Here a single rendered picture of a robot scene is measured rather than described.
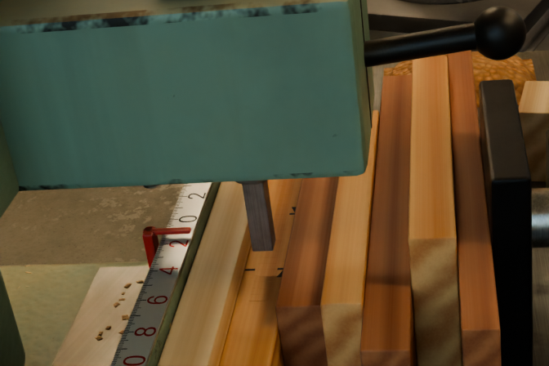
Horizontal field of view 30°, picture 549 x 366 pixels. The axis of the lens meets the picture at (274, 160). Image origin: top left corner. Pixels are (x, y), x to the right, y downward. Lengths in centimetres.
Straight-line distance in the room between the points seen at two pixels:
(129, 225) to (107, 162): 199
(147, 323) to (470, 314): 12
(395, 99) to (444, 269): 17
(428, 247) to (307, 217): 8
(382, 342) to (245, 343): 6
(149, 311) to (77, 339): 27
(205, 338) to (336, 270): 6
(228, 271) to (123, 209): 203
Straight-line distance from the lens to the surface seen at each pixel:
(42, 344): 67
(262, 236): 43
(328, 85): 36
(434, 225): 39
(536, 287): 49
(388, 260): 42
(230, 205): 47
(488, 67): 67
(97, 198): 252
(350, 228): 43
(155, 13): 36
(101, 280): 72
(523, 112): 55
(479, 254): 39
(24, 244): 241
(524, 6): 105
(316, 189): 48
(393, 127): 52
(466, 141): 47
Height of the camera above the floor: 119
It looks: 28 degrees down
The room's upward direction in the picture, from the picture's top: 8 degrees counter-clockwise
